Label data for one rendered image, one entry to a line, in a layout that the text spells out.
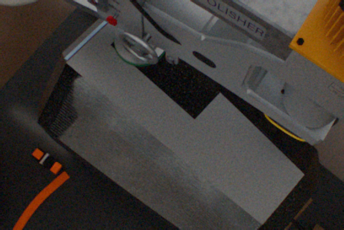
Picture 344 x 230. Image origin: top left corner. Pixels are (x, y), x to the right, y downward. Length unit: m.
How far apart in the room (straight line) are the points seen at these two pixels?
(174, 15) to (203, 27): 0.09
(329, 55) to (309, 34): 0.06
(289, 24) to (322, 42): 0.08
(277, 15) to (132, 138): 0.99
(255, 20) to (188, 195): 0.97
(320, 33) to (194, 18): 0.45
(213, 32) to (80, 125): 0.88
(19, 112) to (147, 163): 1.17
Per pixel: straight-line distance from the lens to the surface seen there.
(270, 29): 1.07
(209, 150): 1.83
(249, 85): 1.46
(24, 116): 2.84
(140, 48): 1.52
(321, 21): 1.06
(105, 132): 1.95
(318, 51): 1.02
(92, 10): 1.84
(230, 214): 1.84
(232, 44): 1.27
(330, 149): 2.88
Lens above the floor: 2.64
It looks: 74 degrees down
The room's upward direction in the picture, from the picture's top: 4 degrees clockwise
